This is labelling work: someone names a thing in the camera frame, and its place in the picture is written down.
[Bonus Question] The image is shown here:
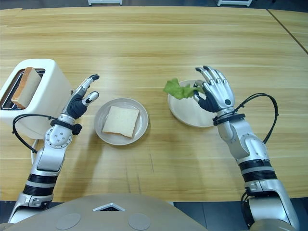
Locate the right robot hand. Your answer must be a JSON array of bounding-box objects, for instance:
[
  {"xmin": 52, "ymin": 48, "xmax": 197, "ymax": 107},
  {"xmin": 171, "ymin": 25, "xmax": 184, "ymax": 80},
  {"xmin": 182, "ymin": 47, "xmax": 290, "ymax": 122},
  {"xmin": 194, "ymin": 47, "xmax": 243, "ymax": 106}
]
[{"xmin": 192, "ymin": 65, "xmax": 235, "ymax": 114}]

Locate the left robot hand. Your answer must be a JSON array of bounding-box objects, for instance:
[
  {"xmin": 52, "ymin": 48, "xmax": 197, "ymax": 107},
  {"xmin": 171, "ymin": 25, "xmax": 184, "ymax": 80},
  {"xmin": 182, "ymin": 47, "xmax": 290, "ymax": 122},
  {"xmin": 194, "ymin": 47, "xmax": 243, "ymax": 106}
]
[{"xmin": 62, "ymin": 74, "xmax": 100, "ymax": 120}]

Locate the green lettuce leaf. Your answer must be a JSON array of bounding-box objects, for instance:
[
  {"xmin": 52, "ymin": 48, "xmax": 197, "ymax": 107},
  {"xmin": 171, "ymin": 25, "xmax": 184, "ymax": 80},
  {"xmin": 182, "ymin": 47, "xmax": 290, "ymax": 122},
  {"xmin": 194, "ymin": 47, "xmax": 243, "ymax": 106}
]
[{"xmin": 163, "ymin": 77, "xmax": 205, "ymax": 100}]

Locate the cream toaster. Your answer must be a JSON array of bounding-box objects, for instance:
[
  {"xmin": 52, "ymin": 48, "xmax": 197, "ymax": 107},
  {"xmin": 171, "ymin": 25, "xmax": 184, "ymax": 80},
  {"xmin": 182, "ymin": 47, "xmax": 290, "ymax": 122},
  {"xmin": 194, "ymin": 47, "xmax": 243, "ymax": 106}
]
[{"xmin": 0, "ymin": 58, "xmax": 74, "ymax": 140}]

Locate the white plate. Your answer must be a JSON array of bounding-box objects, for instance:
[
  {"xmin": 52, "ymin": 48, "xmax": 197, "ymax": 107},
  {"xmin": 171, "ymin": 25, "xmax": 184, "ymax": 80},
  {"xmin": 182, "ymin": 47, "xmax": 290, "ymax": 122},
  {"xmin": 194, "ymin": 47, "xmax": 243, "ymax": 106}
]
[
  {"xmin": 167, "ymin": 79, "xmax": 221, "ymax": 128},
  {"xmin": 94, "ymin": 97, "xmax": 149, "ymax": 146}
]

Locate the bread slice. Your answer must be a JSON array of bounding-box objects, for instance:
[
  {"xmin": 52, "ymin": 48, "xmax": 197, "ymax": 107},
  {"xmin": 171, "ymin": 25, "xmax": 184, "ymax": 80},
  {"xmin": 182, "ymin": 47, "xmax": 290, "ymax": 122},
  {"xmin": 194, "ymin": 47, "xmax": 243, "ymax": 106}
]
[
  {"xmin": 11, "ymin": 66, "xmax": 42, "ymax": 109},
  {"xmin": 102, "ymin": 105, "xmax": 141, "ymax": 139}
]

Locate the robot body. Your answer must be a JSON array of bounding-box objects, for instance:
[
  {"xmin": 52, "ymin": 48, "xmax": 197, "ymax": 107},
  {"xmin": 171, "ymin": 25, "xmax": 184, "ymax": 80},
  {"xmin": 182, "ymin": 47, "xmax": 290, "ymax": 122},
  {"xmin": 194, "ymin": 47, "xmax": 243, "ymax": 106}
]
[{"xmin": 0, "ymin": 193, "xmax": 208, "ymax": 231}]

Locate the black cable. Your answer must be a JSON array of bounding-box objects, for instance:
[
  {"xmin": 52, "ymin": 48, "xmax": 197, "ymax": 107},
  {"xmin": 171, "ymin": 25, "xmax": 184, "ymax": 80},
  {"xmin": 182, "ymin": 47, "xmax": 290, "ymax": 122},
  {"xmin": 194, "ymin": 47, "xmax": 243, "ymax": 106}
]
[
  {"xmin": 12, "ymin": 114, "xmax": 57, "ymax": 154},
  {"xmin": 232, "ymin": 93, "xmax": 279, "ymax": 145}
]

